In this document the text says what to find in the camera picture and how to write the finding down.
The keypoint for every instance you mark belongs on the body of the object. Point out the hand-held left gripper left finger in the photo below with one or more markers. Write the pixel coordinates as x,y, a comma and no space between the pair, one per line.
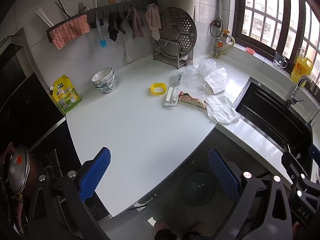
96,175

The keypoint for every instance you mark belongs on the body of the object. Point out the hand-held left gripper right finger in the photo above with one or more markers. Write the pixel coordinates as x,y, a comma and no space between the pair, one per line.
223,175

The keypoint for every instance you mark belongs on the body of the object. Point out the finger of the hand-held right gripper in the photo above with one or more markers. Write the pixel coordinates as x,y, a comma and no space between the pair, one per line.
292,162
314,152

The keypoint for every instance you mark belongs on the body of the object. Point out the round black trash bin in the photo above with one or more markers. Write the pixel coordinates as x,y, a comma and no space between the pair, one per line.
197,188

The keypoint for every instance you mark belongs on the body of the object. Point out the red and beige snack wrapper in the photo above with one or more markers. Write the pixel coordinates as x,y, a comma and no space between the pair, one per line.
191,101

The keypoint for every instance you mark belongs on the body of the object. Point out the black cooktop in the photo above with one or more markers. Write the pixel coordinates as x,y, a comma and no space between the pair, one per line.
60,142

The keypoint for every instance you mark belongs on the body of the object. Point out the black kitchen sink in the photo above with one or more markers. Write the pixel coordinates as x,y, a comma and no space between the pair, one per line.
270,115

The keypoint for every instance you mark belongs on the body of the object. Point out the dark red pot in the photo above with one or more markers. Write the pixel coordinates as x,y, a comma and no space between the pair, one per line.
35,172

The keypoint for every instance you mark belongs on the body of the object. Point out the person's right leg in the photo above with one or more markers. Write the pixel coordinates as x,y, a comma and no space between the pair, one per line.
198,232

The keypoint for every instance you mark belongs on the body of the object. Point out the person's leg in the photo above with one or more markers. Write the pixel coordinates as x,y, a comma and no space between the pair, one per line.
163,228
198,232

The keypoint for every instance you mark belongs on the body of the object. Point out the crumpled white paper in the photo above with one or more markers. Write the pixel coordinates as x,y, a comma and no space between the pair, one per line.
221,110

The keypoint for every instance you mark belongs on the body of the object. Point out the steel faucet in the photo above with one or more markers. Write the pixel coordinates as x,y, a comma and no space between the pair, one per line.
298,85

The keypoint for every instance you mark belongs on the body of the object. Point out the steel pot lid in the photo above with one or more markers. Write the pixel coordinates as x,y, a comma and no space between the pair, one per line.
18,170

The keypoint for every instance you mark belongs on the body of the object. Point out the person's left leg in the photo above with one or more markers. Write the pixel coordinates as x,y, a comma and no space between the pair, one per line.
163,228

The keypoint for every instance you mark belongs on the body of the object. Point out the yellow green seasoning pouch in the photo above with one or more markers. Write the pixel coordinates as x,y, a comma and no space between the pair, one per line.
66,96

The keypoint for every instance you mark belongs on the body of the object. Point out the yellow oil bottle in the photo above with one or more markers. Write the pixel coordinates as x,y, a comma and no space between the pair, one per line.
302,68

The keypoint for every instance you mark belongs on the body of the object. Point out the patterned white bowl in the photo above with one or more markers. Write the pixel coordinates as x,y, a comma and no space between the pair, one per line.
101,76
107,90

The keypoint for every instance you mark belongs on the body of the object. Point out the toothbrush blister package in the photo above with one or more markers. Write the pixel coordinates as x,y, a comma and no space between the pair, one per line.
172,96

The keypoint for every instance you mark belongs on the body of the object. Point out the folded white paper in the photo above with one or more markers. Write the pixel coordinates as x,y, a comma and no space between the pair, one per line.
216,81

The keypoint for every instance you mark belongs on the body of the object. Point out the glass mug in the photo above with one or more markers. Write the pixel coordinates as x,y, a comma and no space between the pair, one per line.
279,60

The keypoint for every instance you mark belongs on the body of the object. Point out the whitish plastic bag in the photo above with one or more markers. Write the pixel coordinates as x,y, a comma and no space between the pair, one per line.
206,66

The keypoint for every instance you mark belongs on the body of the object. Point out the small pink dish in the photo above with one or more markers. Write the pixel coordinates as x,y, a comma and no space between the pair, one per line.
250,50

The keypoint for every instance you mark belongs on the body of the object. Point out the white bottle brush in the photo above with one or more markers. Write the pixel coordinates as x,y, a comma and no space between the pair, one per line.
127,56

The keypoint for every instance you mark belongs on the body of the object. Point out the orange knob valve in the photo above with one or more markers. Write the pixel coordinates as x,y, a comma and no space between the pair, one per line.
220,44

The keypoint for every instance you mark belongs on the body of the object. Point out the blue silicone brush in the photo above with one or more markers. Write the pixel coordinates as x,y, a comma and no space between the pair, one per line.
102,42

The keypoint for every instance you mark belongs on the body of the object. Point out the steel dish rack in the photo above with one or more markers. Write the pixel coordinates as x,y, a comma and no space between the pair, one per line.
165,55

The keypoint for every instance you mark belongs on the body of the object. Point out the pink dishcloth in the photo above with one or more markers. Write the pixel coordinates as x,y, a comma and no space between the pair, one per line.
68,31

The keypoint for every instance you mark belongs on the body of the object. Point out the black gas regulator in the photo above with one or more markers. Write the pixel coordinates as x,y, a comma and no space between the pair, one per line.
217,24

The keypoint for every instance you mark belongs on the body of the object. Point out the perforated steel steamer tray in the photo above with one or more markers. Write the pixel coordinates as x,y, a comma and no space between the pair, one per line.
180,30

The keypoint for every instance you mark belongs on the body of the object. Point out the dark framed window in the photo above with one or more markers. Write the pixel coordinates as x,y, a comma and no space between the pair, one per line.
265,7

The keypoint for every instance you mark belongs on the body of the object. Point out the mauve cloth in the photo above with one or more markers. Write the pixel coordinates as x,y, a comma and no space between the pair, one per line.
137,23

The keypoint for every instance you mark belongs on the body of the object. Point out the white chopsticks bundle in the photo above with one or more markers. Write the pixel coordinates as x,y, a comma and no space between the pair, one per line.
45,17

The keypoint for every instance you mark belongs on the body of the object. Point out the beige cloth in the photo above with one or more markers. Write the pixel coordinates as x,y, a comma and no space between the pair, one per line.
153,17

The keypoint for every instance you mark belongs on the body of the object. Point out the steel fork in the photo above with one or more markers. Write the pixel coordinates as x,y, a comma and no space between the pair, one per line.
82,7

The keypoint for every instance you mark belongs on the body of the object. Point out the dark chopsticks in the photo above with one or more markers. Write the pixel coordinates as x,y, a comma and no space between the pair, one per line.
62,8

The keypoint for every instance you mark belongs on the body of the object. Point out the white cutting board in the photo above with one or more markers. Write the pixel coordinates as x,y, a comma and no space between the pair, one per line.
180,1

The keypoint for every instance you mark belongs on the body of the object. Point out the dark wall rack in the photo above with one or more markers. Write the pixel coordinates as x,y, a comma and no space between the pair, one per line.
117,7

